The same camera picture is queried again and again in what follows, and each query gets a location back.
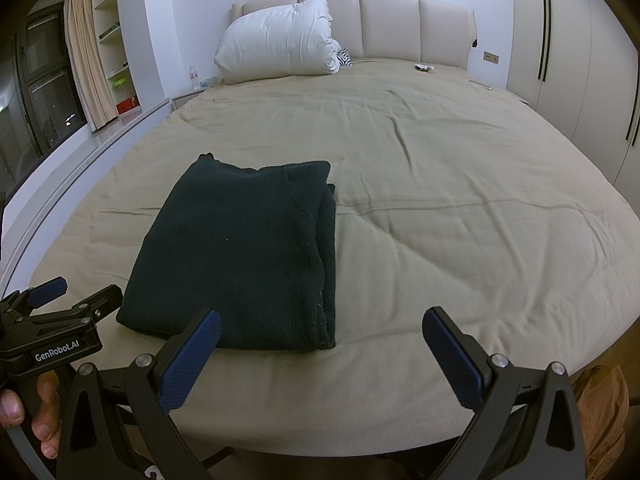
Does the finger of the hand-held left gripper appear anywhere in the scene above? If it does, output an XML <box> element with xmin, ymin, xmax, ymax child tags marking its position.
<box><xmin>15</xmin><ymin>284</ymin><xmax>123</xmax><ymax>333</ymax></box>
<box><xmin>0</xmin><ymin>276</ymin><xmax>68</xmax><ymax>318</ymax></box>

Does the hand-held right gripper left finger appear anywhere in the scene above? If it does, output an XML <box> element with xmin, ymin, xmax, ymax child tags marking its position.
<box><xmin>56</xmin><ymin>307</ymin><xmax>223</xmax><ymax>480</ymax></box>

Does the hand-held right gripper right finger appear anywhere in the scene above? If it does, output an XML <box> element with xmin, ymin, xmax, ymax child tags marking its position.
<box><xmin>422</xmin><ymin>306</ymin><xmax>586</xmax><ymax>480</ymax></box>

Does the dark green sweater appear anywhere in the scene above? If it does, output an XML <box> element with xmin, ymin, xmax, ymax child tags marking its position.
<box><xmin>116</xmin><ymin>153</ymin><xmax>337</xmax><ymax>352</ymax></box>

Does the person's left hand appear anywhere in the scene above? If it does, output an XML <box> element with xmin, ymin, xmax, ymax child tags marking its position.
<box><xmin>0</xmin><ymin>367</ymin><xmax>63</xmax><ymax>461</ymax></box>

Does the bed with beige cover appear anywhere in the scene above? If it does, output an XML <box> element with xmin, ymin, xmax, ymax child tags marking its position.
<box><xmin>0</xmin><ymin>57</ymin><xmax>640</xmax><ymax>451</ymax></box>

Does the person's leg in brown pants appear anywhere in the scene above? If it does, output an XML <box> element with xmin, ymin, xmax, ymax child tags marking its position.
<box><xmin>570</xmin><ymin>362</ymin><xmax>630</xmax><ymax>480</ymax></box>

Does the dark window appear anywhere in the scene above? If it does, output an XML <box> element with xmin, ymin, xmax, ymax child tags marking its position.
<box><xmin>0</xmin><ymin>0</ymin><xmax>83</xmax><ymax>181</ymax></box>

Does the beige curtain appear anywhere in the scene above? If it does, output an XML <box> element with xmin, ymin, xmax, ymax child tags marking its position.
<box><xmin>64</xmin><ymin>0</ymin><xmax>118</xmax><ymax>133</ymax></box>

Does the white pillow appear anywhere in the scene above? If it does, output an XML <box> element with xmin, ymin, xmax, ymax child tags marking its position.
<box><xmin>214</xmin><ymin>0</ymin><xmax>343</xmax><ymax>85</ymax></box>

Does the white wardrobe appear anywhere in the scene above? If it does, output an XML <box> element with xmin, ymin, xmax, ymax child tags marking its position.
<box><xmin>505</xmin><ymin>0</ymin><xmax>640</xmax><ymax>191</ymax></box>

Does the beige padded headboard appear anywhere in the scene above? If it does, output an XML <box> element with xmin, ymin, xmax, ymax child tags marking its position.
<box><xmin>231</xmin><ymin>0</ymin><xmax>477</xmax><ymax>68</ymax></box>

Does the grey cable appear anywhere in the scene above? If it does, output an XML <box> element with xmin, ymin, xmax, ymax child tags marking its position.
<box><xmin>5</xmin><ymin>425</ymin><xmax>58</xmax><ymax>480</ymax></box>

